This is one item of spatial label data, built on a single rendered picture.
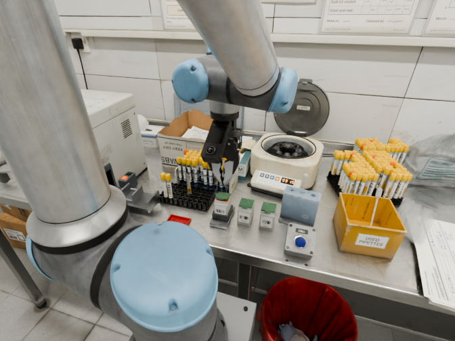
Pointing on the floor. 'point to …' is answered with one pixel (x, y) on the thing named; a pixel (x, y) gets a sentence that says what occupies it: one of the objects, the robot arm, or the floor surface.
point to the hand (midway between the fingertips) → (223, 183)
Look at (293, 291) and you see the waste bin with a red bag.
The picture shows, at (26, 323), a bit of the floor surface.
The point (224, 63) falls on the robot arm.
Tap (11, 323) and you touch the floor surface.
